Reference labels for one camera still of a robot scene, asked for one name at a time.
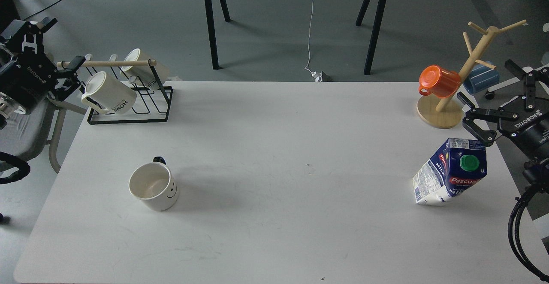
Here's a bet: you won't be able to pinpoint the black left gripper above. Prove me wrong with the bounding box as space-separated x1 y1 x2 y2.
1 17 85 114

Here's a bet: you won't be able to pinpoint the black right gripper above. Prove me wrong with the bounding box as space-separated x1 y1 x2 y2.
457 59 549 163

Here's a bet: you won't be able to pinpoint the blue Pascual milk carton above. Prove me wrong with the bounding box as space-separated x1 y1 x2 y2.
412 139 488 206

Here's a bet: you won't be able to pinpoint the white smiley face mug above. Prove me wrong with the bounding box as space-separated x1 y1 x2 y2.
129 156 180 211

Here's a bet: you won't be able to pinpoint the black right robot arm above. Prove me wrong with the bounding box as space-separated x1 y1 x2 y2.
457 60 549 282

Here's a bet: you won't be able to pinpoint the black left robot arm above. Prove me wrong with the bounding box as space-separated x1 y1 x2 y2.
1 17 86 132

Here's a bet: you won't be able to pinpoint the blue plastic cup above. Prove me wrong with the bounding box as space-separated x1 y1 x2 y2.
463 64 500 95

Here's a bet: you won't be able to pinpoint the orange plastic cup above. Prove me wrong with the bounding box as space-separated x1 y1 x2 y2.
418 65 461 99

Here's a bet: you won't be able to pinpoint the white chair base with wheels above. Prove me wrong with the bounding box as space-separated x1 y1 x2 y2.
485 22 549 100

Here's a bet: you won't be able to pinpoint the white HOME mug front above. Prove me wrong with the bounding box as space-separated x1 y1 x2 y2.
81 71 137 114

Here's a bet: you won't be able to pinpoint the wooden mug tree stand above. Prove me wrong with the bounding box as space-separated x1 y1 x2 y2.
417 19 527 128

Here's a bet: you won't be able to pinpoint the white mug rear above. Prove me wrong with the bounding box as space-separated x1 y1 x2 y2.
121 48 171 91

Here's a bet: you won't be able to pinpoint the black table legs left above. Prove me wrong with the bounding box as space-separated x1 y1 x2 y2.
201 0 231 70

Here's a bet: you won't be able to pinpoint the black table legs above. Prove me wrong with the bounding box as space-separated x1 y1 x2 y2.
201 0 231 70
355 0 387 75

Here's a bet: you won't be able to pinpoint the black table legs right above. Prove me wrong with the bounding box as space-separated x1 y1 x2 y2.
355 0 387 75

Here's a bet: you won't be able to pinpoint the white power plug adapter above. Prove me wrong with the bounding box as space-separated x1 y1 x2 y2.
311 71 332 82

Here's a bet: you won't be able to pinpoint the black wire mug rack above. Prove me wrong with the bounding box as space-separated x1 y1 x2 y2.
81 60 173 124

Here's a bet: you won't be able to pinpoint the white cable on floor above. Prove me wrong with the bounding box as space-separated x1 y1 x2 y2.
304 0 321 76

